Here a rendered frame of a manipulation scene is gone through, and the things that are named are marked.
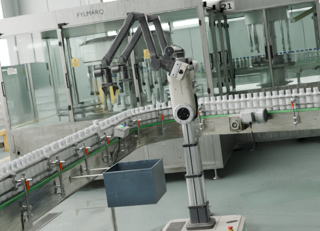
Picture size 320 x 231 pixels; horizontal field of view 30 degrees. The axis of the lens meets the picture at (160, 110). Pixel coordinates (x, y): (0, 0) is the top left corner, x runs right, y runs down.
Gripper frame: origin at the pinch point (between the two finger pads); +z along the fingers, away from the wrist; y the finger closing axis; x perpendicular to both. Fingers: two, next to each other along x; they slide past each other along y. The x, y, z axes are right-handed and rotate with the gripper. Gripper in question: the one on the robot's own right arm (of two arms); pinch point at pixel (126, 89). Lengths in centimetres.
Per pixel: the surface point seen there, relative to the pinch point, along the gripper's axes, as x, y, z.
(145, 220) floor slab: -97, 25, 137
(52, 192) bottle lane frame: 150, 12, 46
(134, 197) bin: 127, -30, 59
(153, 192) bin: 127, -42, 56
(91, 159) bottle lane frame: 79, 10, 41
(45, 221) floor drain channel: -123, 144, 139
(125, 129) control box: 37.1, -5.4, 27.5
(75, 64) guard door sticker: -253, 132, -26
